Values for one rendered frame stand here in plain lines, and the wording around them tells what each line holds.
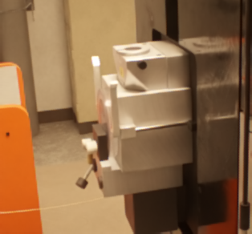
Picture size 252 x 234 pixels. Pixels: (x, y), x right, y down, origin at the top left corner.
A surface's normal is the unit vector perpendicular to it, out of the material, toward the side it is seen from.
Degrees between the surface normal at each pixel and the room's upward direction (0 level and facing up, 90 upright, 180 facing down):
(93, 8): 90
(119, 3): 90
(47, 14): 90
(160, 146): 90
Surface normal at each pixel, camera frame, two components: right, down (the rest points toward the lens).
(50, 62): 0.21, 0.31
